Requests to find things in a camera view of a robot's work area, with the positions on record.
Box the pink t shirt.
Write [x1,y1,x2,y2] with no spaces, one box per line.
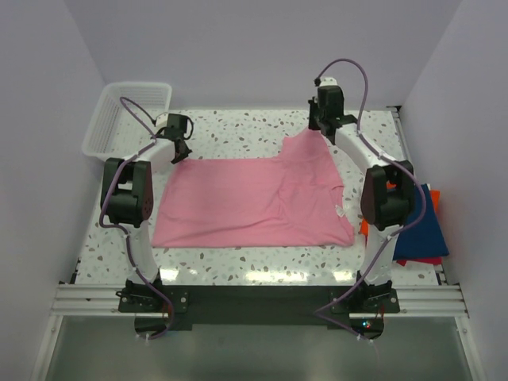
[152,129,355,248]

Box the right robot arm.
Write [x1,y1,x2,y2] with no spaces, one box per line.
[309,81,414,312]

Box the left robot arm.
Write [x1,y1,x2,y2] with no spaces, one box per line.
[99,114,194,311]

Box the white plastic basket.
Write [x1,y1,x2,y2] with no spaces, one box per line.
[82,82,172,161]

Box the orange folded t shirt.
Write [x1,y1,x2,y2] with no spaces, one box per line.
[360,189,441,237]

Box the blue folded t shirt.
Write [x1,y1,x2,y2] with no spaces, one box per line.
[393,184,449,261]

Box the red folded t shirt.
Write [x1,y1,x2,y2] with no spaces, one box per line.
[395,257,442,267]

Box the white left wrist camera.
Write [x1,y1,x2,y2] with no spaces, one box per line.
[155,113,168,128]

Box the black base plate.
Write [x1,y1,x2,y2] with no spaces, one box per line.
[116,282,400,339]

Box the aluminium front rail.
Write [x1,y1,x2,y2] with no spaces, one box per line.
[51,284,468,318]

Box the aluminium rail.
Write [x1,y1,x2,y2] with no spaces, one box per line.
[51,284,468,318]
[387,104,449,285]

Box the aluminium right side rail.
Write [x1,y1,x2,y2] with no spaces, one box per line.
[387,104,449,285]

